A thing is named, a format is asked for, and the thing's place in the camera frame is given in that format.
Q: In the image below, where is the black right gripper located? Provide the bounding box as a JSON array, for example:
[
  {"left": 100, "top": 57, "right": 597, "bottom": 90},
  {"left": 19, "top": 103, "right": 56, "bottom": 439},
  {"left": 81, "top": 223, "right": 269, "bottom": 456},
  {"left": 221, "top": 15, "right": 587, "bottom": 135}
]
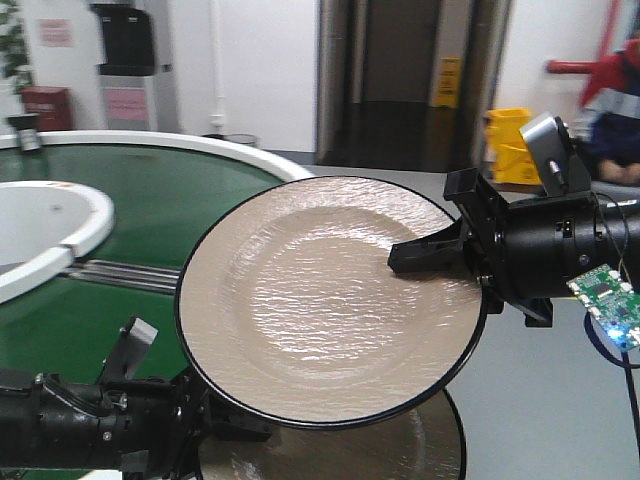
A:
[{"left": 387, "top": 168, "right": 599, "bottom": 329}]

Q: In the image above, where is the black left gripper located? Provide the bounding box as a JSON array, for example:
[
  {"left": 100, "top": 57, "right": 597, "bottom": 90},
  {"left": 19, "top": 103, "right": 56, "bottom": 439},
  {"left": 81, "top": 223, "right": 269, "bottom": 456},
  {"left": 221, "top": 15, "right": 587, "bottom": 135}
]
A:
[{"left": 94, "top": 372, "right": 274, "bottom": 475}]

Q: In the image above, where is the beige plate black rim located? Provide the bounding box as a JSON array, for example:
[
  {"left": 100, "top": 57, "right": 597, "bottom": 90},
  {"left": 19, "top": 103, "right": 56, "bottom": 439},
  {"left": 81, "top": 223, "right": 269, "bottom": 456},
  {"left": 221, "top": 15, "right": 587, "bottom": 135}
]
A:
[{"left": 175, "top": 177, "right": 486, "bottom": 428}]

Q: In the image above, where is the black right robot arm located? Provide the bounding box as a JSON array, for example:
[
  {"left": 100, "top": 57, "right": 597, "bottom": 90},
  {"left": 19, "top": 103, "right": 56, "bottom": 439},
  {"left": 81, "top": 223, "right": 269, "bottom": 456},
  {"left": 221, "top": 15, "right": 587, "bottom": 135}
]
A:
[{"left": 388, "top": 169, "right": 639, "bottom": 328}]

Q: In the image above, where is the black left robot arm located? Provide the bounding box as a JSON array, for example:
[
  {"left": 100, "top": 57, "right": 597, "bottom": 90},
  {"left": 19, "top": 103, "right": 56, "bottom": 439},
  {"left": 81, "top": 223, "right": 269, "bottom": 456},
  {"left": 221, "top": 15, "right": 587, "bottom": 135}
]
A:
[{"left": 1, "top": 368, "right": 274, "bottom": 479}]

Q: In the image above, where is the yellow mop bucket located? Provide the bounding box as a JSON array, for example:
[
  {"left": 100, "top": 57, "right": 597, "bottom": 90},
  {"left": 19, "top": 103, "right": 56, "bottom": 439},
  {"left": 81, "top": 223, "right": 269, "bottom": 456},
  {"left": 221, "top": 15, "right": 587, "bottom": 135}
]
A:
[{"left": 485, "top": 107, "right": 541, "bottom": 185}]

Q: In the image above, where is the steel conveyor rollers right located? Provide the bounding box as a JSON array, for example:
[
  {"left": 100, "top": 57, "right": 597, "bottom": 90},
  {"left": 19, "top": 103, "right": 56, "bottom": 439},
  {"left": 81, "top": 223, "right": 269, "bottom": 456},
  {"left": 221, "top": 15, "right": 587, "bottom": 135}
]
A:
[{"left": 60, "top": 259, "right": 180, "bottom": 295}]

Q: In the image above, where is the green circuit board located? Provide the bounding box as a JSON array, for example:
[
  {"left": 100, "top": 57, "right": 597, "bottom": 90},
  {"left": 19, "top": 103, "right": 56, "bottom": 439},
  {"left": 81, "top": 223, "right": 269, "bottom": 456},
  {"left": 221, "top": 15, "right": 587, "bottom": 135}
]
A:
[{"left": 566, "top": 264, "right": 639, "bottom": 351}]

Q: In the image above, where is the white outer conveyor rim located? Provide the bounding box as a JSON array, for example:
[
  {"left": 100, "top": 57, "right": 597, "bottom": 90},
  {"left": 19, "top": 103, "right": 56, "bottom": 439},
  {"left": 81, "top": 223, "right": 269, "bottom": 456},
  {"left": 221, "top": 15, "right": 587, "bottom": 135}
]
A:
[{"left": 0, "top": 130, "right": 316, "bottom": 187}]

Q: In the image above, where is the beige plate left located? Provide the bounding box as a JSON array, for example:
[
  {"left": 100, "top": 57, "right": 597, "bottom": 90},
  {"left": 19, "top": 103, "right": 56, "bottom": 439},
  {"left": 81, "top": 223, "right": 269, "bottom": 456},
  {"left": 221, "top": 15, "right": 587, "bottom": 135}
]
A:
[{"left": 199, "top": 390, "right": 467, "bottom": 479}]

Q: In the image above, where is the person in red jacket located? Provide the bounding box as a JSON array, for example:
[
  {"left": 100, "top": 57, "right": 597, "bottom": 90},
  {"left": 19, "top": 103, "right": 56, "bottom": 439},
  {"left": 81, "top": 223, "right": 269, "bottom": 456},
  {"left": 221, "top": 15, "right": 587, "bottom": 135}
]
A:
[{"left": 572, "top": 34, "right": 639, "bottom": 186}]

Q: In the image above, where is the green conveyor belt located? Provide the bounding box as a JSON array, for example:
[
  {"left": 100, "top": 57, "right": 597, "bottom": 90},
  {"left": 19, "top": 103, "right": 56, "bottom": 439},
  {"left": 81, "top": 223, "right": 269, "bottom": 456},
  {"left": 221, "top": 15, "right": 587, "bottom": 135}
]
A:
[{"left": 1, "top": 144, "right": 279, "bottom": 383}]

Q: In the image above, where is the red fire equipment box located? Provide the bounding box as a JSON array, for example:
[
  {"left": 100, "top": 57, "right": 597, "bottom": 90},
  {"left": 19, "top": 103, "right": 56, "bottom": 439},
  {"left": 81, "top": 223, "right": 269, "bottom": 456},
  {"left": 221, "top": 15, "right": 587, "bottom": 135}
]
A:
[{"left": 20, "top": 86, "right": 74, "bottom": 132}]

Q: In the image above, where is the black water dispenser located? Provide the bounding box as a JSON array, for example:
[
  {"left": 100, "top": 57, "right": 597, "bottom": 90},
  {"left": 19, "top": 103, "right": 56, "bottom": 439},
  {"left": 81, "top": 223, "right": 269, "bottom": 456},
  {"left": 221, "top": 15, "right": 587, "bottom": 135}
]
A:
[{"left": 89, "top": 1, "right": 180, "bottom": 133}]

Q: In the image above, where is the green potted plant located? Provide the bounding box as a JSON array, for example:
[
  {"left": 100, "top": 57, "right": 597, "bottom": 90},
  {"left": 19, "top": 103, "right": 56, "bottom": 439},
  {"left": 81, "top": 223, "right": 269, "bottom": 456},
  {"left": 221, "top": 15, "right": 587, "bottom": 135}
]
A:
[{"left": 1, "top": 0, "right": 33, "bottom": 95}]

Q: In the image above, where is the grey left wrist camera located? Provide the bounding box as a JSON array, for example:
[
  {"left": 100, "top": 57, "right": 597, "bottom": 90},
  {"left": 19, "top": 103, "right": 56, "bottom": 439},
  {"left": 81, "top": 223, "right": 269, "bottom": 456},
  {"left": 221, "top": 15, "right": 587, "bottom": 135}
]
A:
[{"left": 97, "top": 317, "right": 158, "bottom": 383}]

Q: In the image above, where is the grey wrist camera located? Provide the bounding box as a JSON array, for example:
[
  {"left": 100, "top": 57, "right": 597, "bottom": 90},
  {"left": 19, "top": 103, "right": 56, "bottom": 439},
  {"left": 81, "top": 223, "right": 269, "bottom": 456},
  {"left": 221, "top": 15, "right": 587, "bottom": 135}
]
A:
[
  {"left": 97, "top": 317, "right": 158, "bottom": 383},
  {"left": 519, "top": 113, "right": 591, "bottom": 197}
]

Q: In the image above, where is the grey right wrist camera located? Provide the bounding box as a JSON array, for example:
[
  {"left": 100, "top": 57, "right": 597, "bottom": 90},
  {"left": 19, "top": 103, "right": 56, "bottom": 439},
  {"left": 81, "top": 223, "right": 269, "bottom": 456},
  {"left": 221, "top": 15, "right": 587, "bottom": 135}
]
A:
[{"left": 519, "top": 113, "right": 591, "bottom": 197}]

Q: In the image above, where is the white inner conveyor ring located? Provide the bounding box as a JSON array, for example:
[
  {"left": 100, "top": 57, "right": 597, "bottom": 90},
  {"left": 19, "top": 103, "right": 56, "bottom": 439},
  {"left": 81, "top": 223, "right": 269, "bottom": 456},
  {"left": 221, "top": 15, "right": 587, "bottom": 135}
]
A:
[{"left": 0, "top": 180, "right": 116, "bottom": 305}]

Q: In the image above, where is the black sensor bracket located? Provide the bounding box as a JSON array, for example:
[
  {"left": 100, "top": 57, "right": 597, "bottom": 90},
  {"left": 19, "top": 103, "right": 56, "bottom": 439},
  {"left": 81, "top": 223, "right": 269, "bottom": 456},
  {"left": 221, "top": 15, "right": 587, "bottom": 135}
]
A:
[{"left": 6, "top": 113, "right": 42, "bottom": 153}]

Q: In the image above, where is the pink wall notice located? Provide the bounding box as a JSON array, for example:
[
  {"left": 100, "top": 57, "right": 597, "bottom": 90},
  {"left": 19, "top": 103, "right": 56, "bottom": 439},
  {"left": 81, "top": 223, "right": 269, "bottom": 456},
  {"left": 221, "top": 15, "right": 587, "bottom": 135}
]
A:
[{"left": 38, "top": 19, "right": 73, "bottom": 48}]

